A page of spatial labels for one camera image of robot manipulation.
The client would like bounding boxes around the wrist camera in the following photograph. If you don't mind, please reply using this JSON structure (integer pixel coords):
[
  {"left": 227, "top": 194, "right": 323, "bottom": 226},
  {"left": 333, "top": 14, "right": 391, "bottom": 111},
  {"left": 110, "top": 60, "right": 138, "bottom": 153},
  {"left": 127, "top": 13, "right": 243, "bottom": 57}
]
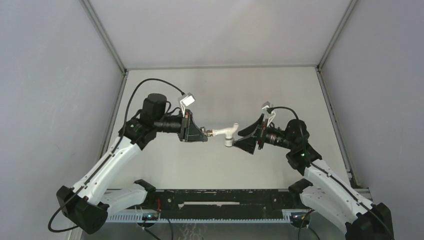
[
  {"left": 178, "top": 92, "right": 196, "bottom": 117},
  {"left": 261, "top": 101, "right": 276, "bottom": 127}
]

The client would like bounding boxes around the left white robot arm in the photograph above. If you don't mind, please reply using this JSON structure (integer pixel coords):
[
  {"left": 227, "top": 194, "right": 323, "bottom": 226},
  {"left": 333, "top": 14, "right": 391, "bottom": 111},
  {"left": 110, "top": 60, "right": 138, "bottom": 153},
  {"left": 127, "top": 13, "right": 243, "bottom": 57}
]
[{"left": 56, "top": 93, "right": 208, "bottom": 234}]

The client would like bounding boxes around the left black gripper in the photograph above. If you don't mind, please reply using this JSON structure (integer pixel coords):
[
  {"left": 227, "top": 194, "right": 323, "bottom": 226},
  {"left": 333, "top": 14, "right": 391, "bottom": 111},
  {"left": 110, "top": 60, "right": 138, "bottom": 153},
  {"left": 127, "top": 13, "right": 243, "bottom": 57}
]
[{"left": 154, "top": 109, "right": 207, "bottom": 143}]

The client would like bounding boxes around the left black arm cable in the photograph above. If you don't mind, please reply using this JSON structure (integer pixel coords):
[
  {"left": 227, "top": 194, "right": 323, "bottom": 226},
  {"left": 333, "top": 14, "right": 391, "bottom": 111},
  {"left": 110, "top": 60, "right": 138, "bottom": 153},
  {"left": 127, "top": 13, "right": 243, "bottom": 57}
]
[{"left": 47, "top": 78, "right": 186, "bottom": 233}]

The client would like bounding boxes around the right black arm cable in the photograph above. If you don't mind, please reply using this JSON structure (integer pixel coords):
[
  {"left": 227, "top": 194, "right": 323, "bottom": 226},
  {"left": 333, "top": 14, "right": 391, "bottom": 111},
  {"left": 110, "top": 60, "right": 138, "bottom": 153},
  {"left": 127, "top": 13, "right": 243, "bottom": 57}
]
[{"left": 266, "top": 105, "right": 395, "bottom": 240}]

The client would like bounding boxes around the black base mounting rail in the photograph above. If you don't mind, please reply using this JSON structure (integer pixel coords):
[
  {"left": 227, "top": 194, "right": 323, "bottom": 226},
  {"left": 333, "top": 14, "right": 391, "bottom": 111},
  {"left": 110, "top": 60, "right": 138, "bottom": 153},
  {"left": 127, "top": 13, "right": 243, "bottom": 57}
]
[{"left": 132, "top": 189, "right": 309, "bottom": 219}]

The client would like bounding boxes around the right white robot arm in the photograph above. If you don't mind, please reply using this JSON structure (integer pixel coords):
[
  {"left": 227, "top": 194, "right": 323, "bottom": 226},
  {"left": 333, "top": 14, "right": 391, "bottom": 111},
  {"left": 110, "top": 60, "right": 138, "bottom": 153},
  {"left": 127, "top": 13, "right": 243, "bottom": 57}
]
[{"left": 232, "top": 115, "right": 394, "bottom": 240}]

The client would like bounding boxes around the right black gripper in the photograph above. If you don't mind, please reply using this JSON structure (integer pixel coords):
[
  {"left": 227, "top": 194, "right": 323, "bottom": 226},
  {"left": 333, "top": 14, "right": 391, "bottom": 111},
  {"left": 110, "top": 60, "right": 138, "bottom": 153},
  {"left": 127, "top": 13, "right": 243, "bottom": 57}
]
[{"left": 232, "top": 114, "right": 294, "bottom": 155}]

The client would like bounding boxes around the white slotted cable duct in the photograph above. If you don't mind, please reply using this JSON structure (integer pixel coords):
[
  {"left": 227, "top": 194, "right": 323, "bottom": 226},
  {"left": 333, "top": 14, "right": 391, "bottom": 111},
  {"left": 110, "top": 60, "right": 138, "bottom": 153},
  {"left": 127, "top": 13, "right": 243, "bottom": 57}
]
[{"left": 105, "top": 211, "right": 293, "bottom": 224}]

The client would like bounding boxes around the metal tee pipe fitting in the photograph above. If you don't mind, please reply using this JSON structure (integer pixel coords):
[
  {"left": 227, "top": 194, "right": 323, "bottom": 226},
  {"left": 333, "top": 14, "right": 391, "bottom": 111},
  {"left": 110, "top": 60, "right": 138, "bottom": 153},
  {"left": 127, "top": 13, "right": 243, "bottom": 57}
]
[{"left": 200, "top": 126, "right": 215, "bottom": 138}]

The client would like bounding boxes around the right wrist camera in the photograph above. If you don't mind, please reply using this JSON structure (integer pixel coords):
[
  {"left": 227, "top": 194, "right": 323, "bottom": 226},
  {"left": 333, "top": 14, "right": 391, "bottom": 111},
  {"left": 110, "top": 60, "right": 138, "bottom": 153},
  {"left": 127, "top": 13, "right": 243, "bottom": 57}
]
[{"left": 261, "top": 101, "right": 276, "bottom": 127}]

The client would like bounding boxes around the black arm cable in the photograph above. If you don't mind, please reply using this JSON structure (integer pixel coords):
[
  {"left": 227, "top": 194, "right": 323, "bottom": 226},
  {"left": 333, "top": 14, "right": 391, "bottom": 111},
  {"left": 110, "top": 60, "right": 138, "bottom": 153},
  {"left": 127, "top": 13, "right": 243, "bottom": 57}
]
[
  {"left": 47, "top": 78, "right": 186, "bottom": 233},
  {"left": 266, "top": 105, "right": 395, "bottom": 240}
]

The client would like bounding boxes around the white plastic water faucet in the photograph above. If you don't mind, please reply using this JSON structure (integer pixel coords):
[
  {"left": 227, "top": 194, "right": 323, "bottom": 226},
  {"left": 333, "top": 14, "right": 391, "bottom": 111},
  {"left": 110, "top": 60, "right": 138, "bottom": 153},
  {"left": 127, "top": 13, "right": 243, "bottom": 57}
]
[{"left": 211, "top": 123, "right": 239, "bottom": 148}]

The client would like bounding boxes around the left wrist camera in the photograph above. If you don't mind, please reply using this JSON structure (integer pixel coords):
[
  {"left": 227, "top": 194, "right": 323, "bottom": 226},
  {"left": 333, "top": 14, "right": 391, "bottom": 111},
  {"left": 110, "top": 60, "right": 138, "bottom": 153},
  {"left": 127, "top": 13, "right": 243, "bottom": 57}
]
[{"left": 178, "top": 92, "right": 196, "bottom": 117}]

